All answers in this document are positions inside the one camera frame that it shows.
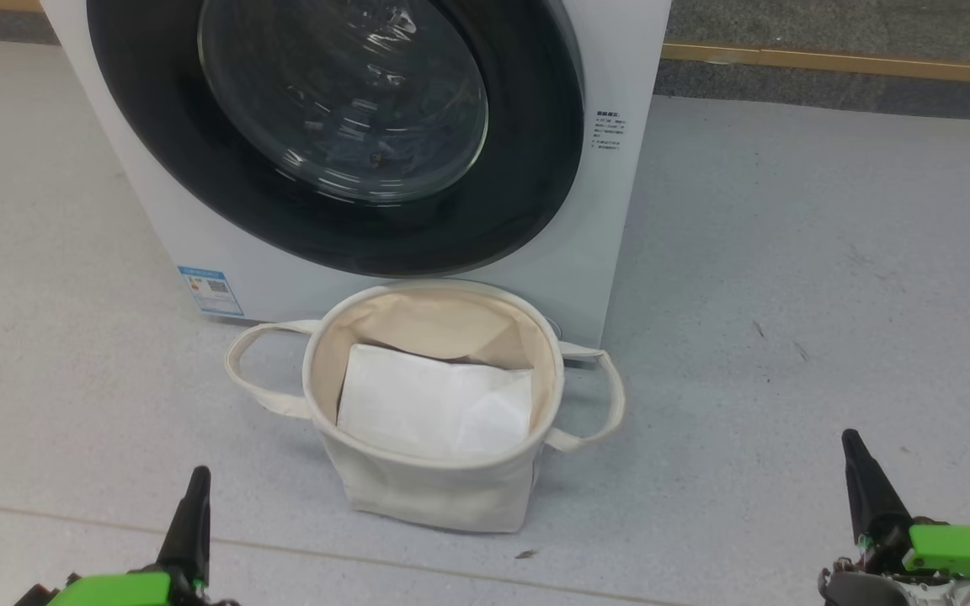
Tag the green grey left gripper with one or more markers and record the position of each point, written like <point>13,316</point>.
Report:
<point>114,591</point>

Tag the green grey right gripper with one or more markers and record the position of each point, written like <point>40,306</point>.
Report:
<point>965,551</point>

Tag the white front-load washing machine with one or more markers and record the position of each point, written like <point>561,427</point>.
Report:
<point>603,210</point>

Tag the cream canvas laundry basket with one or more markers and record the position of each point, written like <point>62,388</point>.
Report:
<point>434,497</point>

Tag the white folded cloth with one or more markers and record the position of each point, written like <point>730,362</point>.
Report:
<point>426,404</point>

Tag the black glass washer door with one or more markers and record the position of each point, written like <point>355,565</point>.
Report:
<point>157,126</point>

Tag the round white filter cover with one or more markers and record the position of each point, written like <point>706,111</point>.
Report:
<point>554,328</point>

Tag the blue energy label sticker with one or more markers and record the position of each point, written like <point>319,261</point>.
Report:
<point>211,290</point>

